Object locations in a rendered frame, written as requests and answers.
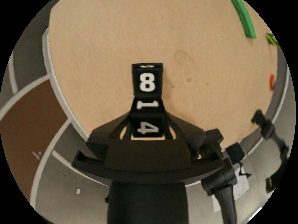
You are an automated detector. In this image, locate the orange pocket multimeter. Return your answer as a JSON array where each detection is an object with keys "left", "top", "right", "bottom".
[{"left": 269, "top": 74, "right": 275, "bottom": 92}]

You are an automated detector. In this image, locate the green rectangular bar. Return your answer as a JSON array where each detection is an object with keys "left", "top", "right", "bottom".
[{"left": 230, "top": 0, "right": 257, "bottom": 39}]

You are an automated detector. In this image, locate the green drink can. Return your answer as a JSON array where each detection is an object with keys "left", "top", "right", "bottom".
[{"left": 266, "top": 33, "right": 281, "bottom": 48}]

